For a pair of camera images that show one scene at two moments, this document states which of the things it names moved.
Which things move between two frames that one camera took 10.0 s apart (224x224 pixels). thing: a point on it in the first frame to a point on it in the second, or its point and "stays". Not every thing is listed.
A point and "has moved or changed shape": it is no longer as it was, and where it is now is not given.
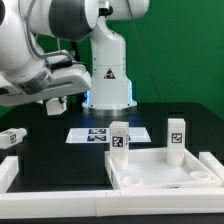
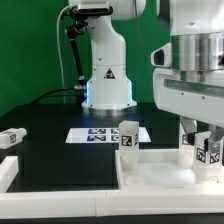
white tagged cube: (119, 145) to (129, 144)
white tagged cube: (56, 106) to (208, 165)
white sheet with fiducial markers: (102, 135) stays
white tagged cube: (12, 137) stays
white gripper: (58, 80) to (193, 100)
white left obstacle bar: (9, 169) stays
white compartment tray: (150, 169) has moved or changed shape
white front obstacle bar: (107, 203) stays
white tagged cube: (176, 145) to (185, 151)
